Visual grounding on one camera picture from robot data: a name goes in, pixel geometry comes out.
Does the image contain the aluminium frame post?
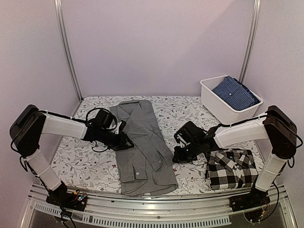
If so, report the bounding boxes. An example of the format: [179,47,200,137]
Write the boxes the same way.
[54,0,83,101]
[239,0,261,83]

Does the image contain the white plastic bin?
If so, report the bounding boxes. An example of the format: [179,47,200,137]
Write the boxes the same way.
[200,75,263,124]

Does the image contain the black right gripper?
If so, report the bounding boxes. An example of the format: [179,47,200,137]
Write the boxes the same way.
[172,141,201,164]

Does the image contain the blue checked shirt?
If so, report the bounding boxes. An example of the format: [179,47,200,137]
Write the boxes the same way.
[212,76,260,111]

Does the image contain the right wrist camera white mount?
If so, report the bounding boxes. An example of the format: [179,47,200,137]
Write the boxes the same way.
[173,121,207,148]

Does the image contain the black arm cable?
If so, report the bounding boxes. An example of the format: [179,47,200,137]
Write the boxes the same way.
[192,114,301,214]
[85,108,117,152]

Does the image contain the floral patterned table cloth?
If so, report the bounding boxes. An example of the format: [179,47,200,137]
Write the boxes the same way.
[51,96,264,195]

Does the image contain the black white plaid folded shirt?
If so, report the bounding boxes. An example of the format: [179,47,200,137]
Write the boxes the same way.
[206,149,258,190]

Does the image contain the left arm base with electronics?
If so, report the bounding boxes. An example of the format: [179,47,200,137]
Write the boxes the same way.
[46,182,87,211]

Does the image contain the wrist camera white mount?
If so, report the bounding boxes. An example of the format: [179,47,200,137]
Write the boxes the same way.
[114,120,126,134]
[173,121,207,148]

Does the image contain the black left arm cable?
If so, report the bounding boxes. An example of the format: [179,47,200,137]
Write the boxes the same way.
[85,108,117,152]

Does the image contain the right aluminium frame post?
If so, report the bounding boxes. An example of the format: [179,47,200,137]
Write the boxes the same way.
[239,0,261,83]

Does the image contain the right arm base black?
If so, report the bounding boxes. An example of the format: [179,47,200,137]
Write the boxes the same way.
[229,183,280,224]

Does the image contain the left aluminium frame post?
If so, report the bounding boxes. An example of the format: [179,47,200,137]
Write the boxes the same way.
[54,0,83,101]

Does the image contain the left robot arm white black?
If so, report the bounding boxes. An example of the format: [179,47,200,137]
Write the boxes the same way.
[9,104,134,206]

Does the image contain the aluminium front rail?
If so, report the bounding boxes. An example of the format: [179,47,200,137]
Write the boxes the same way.
[20,184,300,228]

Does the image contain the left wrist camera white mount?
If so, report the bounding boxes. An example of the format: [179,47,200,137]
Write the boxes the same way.
[114,120,126,134]

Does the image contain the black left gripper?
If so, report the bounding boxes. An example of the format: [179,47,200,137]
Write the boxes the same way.
[98,128,134,151]

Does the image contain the grey long sleeve shirt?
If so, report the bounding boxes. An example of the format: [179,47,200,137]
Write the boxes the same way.
[110,100,178,196]

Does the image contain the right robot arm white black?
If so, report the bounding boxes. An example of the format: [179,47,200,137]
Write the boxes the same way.
[173,105,303,207]

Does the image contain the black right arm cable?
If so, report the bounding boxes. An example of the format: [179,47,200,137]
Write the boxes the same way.
[192,114,301,214]

